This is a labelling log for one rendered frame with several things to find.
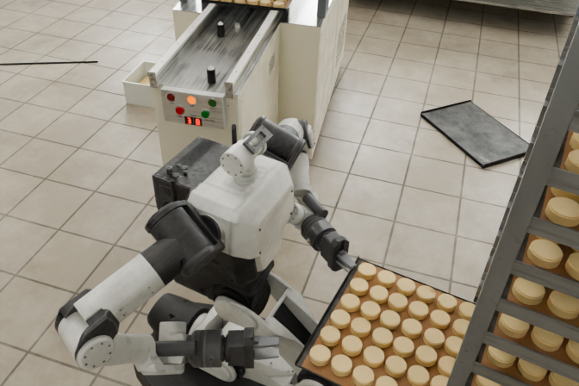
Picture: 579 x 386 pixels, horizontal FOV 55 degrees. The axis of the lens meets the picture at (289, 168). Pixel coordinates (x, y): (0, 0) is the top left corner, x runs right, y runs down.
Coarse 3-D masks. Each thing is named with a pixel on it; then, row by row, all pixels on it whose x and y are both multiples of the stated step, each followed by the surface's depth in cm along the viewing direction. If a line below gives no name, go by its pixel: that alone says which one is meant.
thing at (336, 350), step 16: (368, 288) 153; (416, 288) 154; (384, 304) 149; (432, 304) 150; (352, 320) 145; (368, 320) 145; (400, 320) 145; (368, 336) 141; (400, 336) 141; (448, 336) 142; (336, 352) 137; (384, 352) 137; (320, 368) 133; (352, 368) 134; (384, 368) 134; (432, 368) 134; (352, 384) 130; (400, 384) 131
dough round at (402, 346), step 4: (396, 340) 138; (400, 340) 138; (404, 340) 138; (408, 340) 138; (396, 344) 137; (400, 344) 137; (404, 344) 137; (408, 344) 137; (412, 344) 137; (396, 348) 136; (400, 348) 136; (404, 348) 136; (408, 348) 136; (412, 348) 136; (396, 352) 136; (400, 352) 135; (404, 352) 135; (408, 352) 135; (412, 352) 137; (400, 356) 136; (404, 356) 136; (408, 356) 136
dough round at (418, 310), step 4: (412, 304) 147; (416, 304) 147; (420, 304) 147; (424, 304) 147; (408, 308) 147; (412, 308) 146; (416, 308) 146; (420, 308) 146; (424, 308) 146; (408, 312) 147; (412, 312) 145; (416, 312) 145; (420, 312) 145; (424, 312) 145; (412, 316) 146; (416, 316) 145; (420, 316) 144; (424, 316) 145
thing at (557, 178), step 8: (552, 168) 75; (552, 176) 75; (560, 176) 75; (568, 176) 74; (576, 176) 74; (552, 184) 76; (560, 184) 76; (568, 184) 75; (576, 184) 74; (576, 192) 75
